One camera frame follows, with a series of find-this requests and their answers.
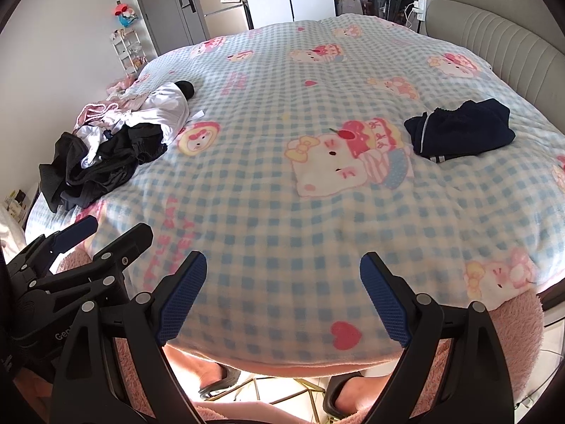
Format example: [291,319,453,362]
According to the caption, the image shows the pile of black white clothes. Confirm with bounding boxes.
[84,82,208,164]

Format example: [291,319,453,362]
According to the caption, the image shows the person's pink fleece robe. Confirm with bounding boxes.
[55,247,546,424]

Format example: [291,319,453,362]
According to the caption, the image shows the gold metal frame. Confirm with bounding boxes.
[198,375,336,424]

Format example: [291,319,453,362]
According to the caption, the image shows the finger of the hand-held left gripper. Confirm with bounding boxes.
[9,215,99,275]
[31,223,154,292]

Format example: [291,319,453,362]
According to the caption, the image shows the person's right leg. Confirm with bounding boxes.
[331,375,398,411]

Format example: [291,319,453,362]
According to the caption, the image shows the person's leg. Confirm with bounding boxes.
[163,344,230,394]
[331,375,398,411]

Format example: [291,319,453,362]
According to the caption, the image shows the pink cartoon print pajama pants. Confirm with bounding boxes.
[75,75,151,137]

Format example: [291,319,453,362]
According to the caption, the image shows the navy blue shorts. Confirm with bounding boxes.
[404,98,516,163]

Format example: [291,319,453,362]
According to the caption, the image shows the small white shelf rack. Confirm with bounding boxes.
[110,29,148,76]

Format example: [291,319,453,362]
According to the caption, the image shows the white power strip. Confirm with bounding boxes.
[408,0,429,23]

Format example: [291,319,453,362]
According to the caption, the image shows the grey door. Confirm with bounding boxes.
[130,0,210,56]

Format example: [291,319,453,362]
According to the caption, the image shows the beige refrigerator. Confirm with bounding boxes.
[194,0,254,40]

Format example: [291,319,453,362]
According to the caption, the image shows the dark grey garment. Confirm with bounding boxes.
[39,131,89,213]

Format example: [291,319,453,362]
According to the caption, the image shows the person's left leg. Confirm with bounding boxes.
[163,344,230,394]

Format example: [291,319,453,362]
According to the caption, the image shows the black slipper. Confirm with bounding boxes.
[322,373,367,418]
[198,364,241,400]

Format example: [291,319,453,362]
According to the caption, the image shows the red and blue plush toy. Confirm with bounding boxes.
[112,2,139,27]

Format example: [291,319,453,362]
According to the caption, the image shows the grey upholstered headboard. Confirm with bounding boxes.
[419,0,565,116]

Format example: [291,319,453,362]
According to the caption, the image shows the small printed box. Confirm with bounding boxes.
[4,189,32,224]

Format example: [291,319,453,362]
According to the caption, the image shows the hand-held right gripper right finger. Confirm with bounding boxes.
[359,252,515,424]

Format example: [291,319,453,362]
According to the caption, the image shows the black garment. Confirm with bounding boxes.
[66,123,168,208]

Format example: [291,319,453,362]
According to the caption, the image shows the blue checkered printed blanket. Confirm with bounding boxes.
[24,12,565,369]

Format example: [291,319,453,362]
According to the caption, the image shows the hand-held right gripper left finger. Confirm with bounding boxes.
[52,251,208,424]

